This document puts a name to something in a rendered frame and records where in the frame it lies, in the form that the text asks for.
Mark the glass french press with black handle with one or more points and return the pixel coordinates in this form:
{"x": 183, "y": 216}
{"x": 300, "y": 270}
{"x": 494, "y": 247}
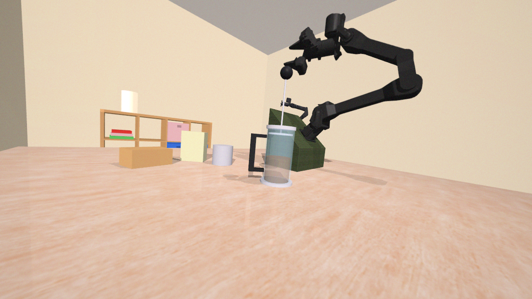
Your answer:
{"x": 279, "y": 148}

